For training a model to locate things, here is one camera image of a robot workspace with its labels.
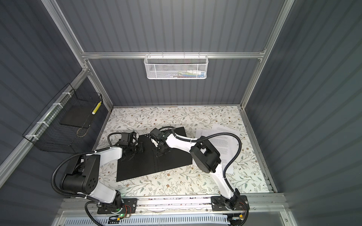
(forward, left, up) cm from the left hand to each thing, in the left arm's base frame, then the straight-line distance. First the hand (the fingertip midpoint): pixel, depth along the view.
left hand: (144, 148), depth 95 cm
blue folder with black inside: (-9, -2, -3) cm, 10 cm away
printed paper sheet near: (-2, -58, +1) cm, 58 cm away
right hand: (-6, -10, 0) cm, 12 cm away
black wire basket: (-7, +38, +32) cm, 50 cm away
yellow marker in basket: (+12, +24, +28) cm, 38 cm away
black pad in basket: (+6, +30, +28) cm, 42 cm away
